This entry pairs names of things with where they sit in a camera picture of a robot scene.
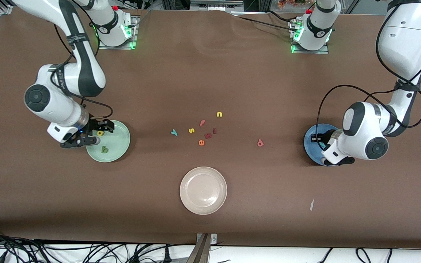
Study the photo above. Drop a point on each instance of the blue round plate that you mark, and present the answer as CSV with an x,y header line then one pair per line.
x,y
311,149

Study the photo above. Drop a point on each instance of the small metal bracket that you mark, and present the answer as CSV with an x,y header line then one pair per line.
x,y
213,239

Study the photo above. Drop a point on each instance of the green round plate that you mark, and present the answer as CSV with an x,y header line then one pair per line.
x,y
117,146

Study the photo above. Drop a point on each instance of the brown table cover sheet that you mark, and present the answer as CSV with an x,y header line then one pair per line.
x,y
210,73

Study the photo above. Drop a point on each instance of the small white paper scrap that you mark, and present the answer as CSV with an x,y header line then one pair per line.
x,y
311,204

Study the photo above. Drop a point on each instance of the black power plug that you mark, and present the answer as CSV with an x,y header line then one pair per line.
x,y
166,254

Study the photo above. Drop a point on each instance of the dark grey pole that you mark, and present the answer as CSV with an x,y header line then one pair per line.
x,y
199,254

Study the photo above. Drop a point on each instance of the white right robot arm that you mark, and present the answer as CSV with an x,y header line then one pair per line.
x,y
55,106

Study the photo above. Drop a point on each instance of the beige round plate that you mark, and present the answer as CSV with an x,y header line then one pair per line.
x,y
203,190

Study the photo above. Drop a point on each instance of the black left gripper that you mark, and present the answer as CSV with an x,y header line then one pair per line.
x,y
324,138

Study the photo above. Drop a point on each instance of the grey power strip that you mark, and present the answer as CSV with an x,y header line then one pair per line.
x,y
216,5

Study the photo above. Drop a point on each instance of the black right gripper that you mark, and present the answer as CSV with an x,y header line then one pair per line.
x,y
96,126

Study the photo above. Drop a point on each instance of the teal foam letter y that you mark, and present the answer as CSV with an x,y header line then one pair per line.
x,y
174,132

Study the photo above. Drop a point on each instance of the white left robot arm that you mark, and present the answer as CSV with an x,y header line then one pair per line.
x,y
404,40

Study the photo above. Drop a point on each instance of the orange artificial flowers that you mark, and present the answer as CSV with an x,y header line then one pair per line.
x,y
291,3

